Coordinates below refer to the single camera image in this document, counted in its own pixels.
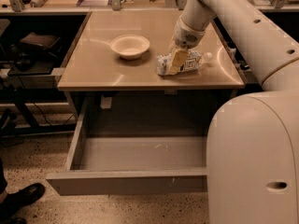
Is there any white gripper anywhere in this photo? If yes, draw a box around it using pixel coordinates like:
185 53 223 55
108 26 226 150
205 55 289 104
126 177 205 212
167 17 206 75

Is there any clear plastic water bottle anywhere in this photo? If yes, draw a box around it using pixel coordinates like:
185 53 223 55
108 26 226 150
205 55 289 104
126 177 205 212
155 49 213 77

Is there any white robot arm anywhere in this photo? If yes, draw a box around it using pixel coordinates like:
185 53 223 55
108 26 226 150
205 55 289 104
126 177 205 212
172 0 299 224

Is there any open grey top drawer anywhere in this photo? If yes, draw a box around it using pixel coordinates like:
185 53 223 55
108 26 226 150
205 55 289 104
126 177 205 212
47 91 209 195

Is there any white bowl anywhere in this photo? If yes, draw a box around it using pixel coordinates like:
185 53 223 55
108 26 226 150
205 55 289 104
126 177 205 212
110 35 150 60

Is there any beige top cabinet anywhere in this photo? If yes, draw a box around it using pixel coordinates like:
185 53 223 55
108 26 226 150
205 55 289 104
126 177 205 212
58 9 245 114

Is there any black bag on shelf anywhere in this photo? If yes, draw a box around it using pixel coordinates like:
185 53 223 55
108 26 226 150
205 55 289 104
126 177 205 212
18 33 62 57

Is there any black shoe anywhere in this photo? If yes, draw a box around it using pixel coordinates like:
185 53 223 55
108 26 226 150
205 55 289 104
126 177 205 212
0 183 46 219

